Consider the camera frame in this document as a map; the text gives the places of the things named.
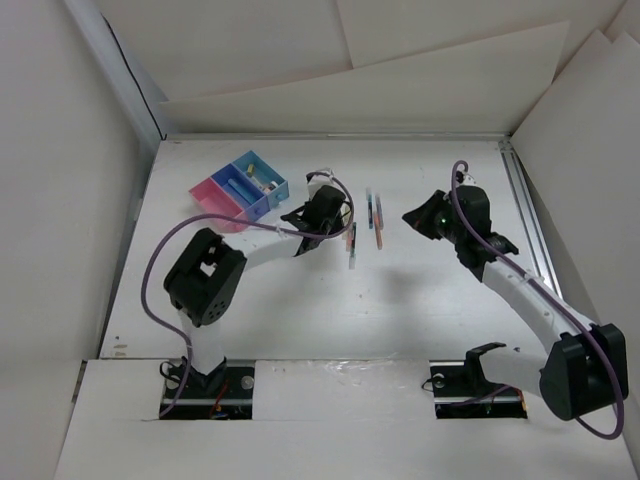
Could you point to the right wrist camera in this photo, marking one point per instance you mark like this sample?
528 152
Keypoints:
463 178

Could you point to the orange highlighter pen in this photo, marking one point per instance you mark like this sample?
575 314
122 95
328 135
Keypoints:
378 228

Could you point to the light blue drawer box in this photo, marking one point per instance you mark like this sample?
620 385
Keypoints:
265 173

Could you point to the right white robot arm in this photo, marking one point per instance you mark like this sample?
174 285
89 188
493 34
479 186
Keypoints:
584 367

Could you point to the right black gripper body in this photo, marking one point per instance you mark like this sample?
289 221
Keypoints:
435 221

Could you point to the blue black pen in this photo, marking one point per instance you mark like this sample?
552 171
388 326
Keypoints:
370 211

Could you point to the purple grey marker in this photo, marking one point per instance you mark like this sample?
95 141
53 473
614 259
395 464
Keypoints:
379 211

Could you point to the aluminium rail right side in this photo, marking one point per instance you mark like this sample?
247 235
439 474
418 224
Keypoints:
540 254

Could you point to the dark blue drawer box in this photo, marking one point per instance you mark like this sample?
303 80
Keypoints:
255 211

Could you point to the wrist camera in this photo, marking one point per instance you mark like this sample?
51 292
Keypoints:
317 179
463 178

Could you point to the white boxed eraser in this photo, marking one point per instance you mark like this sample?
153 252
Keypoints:
257 182

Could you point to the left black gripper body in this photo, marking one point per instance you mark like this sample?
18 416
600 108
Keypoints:
332 226

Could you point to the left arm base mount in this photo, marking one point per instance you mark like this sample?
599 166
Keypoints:
225 394

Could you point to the pink drawer box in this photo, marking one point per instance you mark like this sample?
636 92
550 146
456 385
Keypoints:
214 199

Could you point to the pink highlighter pen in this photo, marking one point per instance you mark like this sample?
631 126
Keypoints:
348 239

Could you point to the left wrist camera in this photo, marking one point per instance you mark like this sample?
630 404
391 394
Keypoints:
317 179

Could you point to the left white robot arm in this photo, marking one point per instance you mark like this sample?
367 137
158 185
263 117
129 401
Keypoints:
203 280

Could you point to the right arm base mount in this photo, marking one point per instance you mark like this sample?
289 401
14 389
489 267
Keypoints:
461 391

